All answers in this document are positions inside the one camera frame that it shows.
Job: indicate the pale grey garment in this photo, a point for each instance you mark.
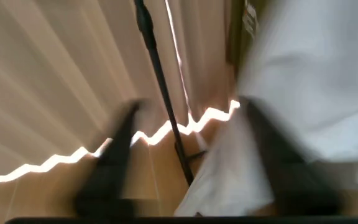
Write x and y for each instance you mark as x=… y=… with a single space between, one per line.
x=306 y=77

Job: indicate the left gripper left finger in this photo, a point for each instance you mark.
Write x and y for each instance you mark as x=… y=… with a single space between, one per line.
x=107 y=186

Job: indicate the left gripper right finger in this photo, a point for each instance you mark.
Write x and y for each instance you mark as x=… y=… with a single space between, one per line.
x=291 y=180

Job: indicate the beige curtain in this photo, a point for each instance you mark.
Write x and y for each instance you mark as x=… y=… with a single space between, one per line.
x=57 y=77

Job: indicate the black clothes rack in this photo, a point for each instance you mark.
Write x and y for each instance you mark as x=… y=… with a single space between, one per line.
x=154 y=56

